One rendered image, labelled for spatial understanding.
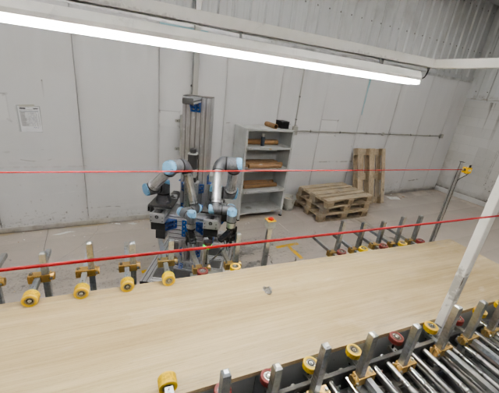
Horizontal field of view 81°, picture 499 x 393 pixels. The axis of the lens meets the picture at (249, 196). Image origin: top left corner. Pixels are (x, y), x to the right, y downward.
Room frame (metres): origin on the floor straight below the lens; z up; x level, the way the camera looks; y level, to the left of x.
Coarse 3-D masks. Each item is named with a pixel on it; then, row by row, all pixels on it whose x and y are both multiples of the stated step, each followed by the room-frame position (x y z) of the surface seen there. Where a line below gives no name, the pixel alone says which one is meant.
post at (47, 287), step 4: (40, 252) 1.46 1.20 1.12; (44, 252) 1.47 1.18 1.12; (40, 256) 1.44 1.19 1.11; (44, 256) 1.45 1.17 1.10; (40, 260) 1.44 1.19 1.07; (44, 260) 1.45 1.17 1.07; (44, 268) 1.45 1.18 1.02; (48, 268) 1.47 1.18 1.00; (44, 272) 1.45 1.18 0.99; (48, 272) 1.46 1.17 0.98; (44, 284) 1.44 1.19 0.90; (48, 284) 1.45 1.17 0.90; (44, 288) 1.44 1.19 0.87; (48, 288) 1.45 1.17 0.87; (44, 292) 1.44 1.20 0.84; (48, 292) 1.45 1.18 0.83; (52, 292) 1.47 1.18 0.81; (48, 296) 1.45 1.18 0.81
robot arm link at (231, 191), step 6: (228, 162) 2.31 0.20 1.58; (234, 162) 2.32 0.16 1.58; (240, 162) 2.33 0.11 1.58; (228, 168) 2.31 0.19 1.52; (234, 168) 2.32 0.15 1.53; (240, 168) 2.32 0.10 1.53; (228, 174) 2.41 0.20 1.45; (234, 174) 2.36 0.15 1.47; (228, 180) 2.45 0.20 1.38; (234, 180) 2.43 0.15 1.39; (228, 186) 2.49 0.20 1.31; (234, 186) 2.50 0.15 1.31; (228, 192) 2.52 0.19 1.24; (234, 192) 2.53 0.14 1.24; (228, 198) 2.56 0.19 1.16; (234, 198) 2.56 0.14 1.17
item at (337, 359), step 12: (468, 312) 1.81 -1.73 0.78; (492, 312) 1.96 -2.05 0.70; (420, 336) 1.62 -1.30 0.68; (360, 348) 1.38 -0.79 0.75; (384, 348) 1.48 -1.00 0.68; (396, 348) 1.53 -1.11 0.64; (336, 360) 1.31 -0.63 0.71; (288, 372) 1.17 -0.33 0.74; (300, 372) 1.21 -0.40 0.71; (240, 384) 1.05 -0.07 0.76; (252, 384) 1.08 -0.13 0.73; (288, 384) 1.18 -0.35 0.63
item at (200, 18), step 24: (72, 0) 1.31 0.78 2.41; (96, 0) 1.29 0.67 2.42; (120, 0) 1.33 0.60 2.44; (144, 0) 1.37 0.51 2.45; (216, 24) 1.49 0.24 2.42; (240, 24) 1.54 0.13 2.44; (264, 24) 1.59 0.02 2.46; (336, 48) 1.77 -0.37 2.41; (360, 48) 1.83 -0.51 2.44; (384, 48) 1.90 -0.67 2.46; (480, 240) 1.51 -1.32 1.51; (456, 288) 1.52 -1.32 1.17
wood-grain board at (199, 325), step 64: (384, 256) 2.29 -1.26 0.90; (448, 256) 2.43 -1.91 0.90; (0, 320) 1.14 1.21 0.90; (64, 320) 1.19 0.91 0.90; (128, 320) 1.24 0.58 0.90; (192, 320) 1.29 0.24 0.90; (256, 320) 1.35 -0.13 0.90; (320, 320) 1.41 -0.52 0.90; (384, 320) 1.48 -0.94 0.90; (0, 384) 0.82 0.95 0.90; (64, 384) 0.85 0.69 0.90; (128, 384) 0.89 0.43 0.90; (192, 384) 0.92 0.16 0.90
